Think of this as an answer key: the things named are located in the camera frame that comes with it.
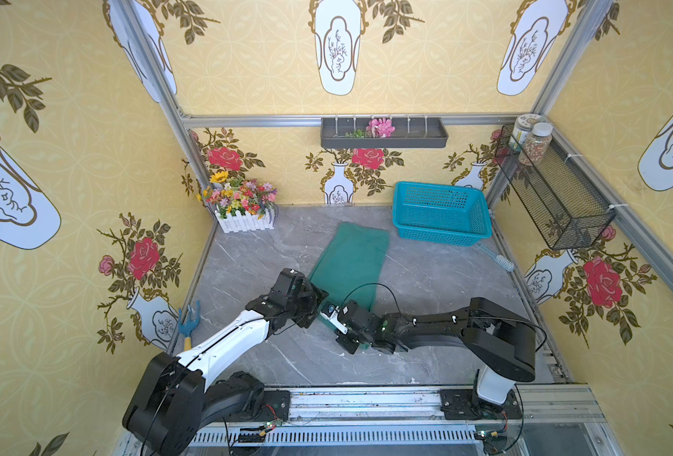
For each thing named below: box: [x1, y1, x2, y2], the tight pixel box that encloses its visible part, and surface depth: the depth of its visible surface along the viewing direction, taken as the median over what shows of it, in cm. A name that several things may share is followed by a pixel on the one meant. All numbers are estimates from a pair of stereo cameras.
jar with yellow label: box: [508, 113, 542, 152], surface depth 87 cm
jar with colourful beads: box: [518, 121, 554, 167], surface depth 82 cm
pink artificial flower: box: [365, 117, 396, 138], surface depth 91 cm
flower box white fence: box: [195, 178, 278, 234], surface depth 105 cm
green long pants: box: [308, 221, 390, 330], surface depth 105 cm
